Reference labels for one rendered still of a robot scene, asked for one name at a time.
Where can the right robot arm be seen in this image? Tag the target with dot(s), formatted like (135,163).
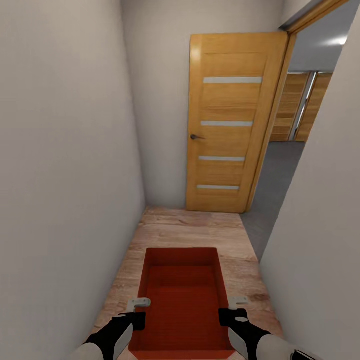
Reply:
(254,343)

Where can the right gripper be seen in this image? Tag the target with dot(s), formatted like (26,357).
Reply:
(225,315)

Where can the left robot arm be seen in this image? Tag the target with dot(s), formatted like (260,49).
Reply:
(111,341)

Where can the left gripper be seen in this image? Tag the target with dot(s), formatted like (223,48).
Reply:
(139,320)

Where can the garage door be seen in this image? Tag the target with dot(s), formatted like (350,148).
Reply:
(289,103)

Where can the storage box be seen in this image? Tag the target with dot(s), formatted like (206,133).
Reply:
(186,288)

